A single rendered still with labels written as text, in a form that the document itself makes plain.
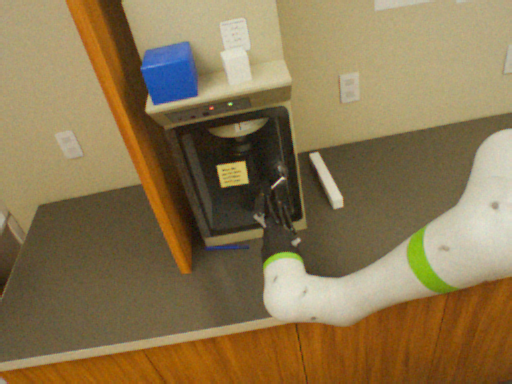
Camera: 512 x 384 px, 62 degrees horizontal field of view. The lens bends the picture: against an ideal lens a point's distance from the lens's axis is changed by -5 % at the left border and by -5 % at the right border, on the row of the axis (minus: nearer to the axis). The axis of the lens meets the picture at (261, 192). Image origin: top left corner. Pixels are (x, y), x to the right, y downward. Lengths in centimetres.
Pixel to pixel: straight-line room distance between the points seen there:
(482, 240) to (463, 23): 116
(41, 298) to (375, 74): 135
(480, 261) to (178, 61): 66
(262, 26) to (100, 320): 91
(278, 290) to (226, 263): 46
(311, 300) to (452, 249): 36
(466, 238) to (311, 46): 103
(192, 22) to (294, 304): 63
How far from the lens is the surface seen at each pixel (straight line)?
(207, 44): 103
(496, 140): 79
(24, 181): 191
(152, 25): 102
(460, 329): 159
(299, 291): 91
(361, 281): 87
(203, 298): 129
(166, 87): 96
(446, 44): 171
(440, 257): 69
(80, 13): 95
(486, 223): 64
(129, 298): 138
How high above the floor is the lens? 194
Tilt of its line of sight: 40 degrees down
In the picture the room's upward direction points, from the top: 12 degrees counter-clockwise
